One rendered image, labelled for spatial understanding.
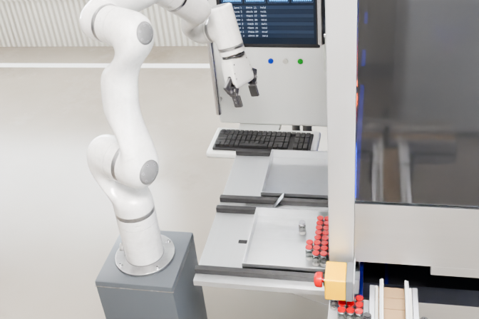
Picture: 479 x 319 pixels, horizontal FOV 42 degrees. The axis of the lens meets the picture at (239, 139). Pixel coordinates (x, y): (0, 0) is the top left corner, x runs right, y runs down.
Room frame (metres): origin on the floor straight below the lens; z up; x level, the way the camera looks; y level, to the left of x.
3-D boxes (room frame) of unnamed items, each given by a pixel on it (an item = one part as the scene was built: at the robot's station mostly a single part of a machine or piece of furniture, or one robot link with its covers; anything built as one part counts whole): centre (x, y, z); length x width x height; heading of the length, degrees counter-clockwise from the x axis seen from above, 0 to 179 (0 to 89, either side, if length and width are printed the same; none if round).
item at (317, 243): (1.41, -0.21, 0.91); 0.18 x 0.02 x 0.05; 166
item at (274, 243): (1.42, -0.16, 0.90); 0.34 x 0.26 x 0.04; 76
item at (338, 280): (1.14, -0.22, 1.00); 0.08 x 0.07 x 0.07; 76
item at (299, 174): (1.75, -0.25, 0.90); 0.34 x 0.26 x 0.04; 76
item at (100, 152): (1.49, 0.36, 1.16); 0.19 x 0.12 x 0.24; 49
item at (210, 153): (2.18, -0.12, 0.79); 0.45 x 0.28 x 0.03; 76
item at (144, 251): (1.47, 0.33, 0.95); 0.19 x 0.19 x 0.18
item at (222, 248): (1.60, -0.14, 0.87); 0.70 x 0.48 x 0.02; 166
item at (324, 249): (1.40, -0.23, 0.91); 0.18 x 0.02 x 0.05; 166
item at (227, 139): (2.13, -0.10, 0.82); 0.40 x 0.14 x 0.02; 74
